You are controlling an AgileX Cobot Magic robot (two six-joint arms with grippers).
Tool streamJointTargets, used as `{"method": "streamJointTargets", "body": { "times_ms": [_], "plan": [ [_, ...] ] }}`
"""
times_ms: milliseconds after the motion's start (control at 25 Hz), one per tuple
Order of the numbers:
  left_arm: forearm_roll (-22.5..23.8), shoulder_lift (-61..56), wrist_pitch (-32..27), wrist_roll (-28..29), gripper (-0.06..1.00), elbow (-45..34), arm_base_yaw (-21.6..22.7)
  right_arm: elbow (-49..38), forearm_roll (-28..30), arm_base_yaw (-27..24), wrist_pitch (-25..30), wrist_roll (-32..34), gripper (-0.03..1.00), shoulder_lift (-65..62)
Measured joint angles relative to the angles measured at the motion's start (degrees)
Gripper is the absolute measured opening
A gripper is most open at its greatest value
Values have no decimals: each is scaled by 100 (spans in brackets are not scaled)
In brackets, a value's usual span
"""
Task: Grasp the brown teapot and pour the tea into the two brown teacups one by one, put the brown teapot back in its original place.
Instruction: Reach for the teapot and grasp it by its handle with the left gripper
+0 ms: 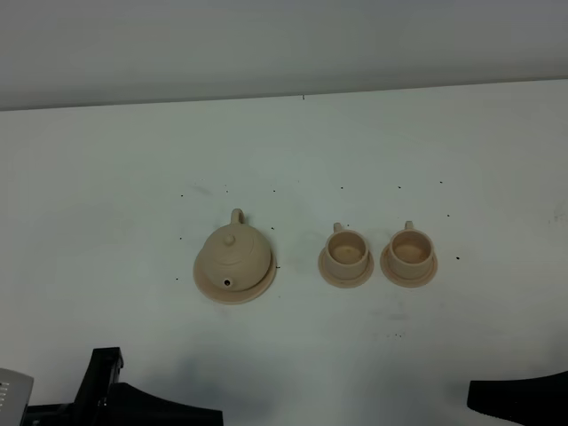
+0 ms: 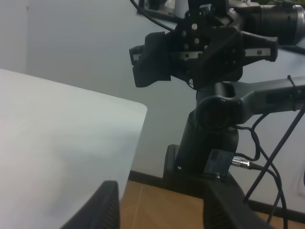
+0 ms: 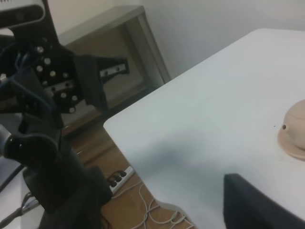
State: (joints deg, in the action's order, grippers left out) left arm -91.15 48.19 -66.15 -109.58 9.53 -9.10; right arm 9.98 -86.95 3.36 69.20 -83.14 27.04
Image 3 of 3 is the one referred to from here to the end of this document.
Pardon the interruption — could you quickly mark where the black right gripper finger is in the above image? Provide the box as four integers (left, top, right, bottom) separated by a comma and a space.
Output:
223, 174, 305, 229

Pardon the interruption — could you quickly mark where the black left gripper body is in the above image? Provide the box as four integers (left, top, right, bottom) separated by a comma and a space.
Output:
0, 0, 83, 133

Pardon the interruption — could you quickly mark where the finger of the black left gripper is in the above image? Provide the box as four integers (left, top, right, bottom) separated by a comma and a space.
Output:
73, 55, 107, 112
97, 57, 130, 84

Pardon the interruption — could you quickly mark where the beige teapot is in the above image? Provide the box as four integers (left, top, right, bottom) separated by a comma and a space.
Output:
281, 100, 305, 150

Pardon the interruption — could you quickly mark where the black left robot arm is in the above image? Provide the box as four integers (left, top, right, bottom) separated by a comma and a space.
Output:
0, 0, 129, 229

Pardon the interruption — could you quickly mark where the beige teapot saucer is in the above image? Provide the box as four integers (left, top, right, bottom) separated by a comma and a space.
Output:
277, 130, 305, 161

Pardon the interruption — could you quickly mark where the beige wooden shelf cabinet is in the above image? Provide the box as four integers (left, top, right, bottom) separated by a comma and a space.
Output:
59, 5, 171, 138

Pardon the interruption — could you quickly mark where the white power strip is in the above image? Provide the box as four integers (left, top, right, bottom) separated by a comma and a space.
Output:
107, 166, 135, 195

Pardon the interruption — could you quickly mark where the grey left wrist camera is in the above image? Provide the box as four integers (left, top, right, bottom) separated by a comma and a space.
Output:
0, 0, 46, 29

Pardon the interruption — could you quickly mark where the white cable on floor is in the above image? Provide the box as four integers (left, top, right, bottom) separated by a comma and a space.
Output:
112, 180, 198, 229

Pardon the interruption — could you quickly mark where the black braided cable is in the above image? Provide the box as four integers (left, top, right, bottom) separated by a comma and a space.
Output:
0, 190, 40, 229

